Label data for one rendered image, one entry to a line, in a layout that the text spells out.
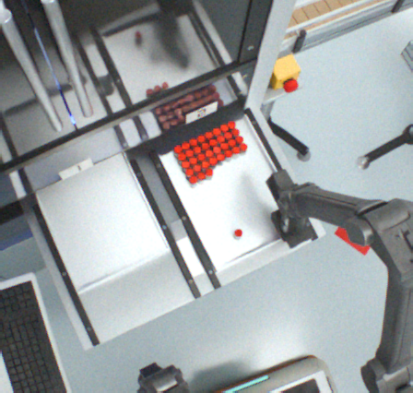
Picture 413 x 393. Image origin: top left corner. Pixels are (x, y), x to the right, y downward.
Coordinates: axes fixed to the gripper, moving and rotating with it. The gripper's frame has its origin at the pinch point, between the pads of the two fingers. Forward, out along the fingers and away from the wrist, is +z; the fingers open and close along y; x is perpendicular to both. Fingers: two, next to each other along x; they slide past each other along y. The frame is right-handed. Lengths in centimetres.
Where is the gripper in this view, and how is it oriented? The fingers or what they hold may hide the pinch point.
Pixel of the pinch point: (289, 236)
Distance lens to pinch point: 162.9
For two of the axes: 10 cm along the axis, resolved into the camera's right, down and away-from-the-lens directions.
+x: -8.9, 4.3, -1.4
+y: -4.5, -8.1, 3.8
